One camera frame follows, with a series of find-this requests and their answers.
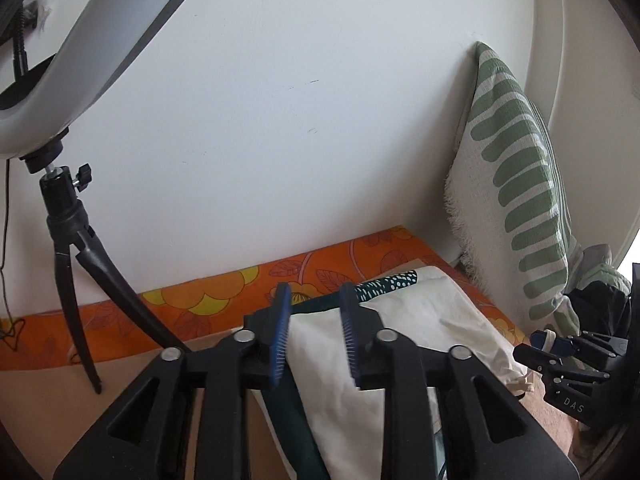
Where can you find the green striped white pillow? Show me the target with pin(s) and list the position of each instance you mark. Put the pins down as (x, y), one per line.
(510, 185)

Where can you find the dark cloth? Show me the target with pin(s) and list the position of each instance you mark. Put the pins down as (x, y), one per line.
(600, 305)

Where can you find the beige blanket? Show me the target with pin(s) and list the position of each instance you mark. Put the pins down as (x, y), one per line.
(50, 420)

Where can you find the black gooseneck phone holder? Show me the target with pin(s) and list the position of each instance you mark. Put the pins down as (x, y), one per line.
(21, 50)

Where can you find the black mini tripod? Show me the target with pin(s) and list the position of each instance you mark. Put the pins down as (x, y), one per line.
(62, 200)

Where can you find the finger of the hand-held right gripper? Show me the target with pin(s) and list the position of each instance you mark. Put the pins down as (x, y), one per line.
(537, 359)
(557, 346)

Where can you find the white camisole top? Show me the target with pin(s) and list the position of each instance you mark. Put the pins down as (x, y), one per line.
(450, 320)

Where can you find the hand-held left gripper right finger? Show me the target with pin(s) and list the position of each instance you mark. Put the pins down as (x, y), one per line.
(348, 340)

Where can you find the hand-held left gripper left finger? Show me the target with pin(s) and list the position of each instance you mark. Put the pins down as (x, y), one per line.
(281, 340)

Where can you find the dark green printed folded garment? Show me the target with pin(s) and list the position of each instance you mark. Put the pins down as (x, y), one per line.
(385, 285)

